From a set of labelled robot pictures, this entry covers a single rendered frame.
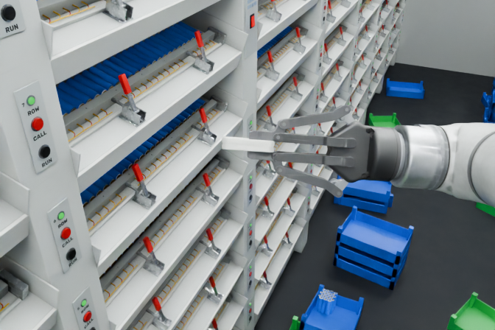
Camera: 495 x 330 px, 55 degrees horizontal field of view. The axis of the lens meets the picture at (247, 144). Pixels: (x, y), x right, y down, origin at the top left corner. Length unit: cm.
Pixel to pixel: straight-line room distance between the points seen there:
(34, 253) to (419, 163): 56
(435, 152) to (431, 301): 179
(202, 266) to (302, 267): 111
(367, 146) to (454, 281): 192
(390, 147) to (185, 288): 82
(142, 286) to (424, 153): 68
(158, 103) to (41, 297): 40
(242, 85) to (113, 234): 54
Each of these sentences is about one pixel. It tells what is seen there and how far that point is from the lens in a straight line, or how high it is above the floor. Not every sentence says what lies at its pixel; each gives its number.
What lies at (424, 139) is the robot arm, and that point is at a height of 140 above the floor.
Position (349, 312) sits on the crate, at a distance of 226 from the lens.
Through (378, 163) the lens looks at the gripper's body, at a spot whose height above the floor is 138.
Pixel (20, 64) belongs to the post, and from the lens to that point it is 65.
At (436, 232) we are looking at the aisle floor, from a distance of 278.
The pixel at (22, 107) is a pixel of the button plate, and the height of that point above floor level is 145.
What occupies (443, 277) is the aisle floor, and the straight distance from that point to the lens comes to 254.
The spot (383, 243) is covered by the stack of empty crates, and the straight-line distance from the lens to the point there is 238.
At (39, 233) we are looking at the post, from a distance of 75.
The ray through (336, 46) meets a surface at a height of 94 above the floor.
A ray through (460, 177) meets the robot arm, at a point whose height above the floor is 137.
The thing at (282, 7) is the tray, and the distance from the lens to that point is 157.
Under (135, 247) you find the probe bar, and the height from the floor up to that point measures 97.
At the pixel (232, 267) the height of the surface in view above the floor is 56.
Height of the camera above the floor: 172
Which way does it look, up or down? 31 degrees down
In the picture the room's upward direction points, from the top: straight up
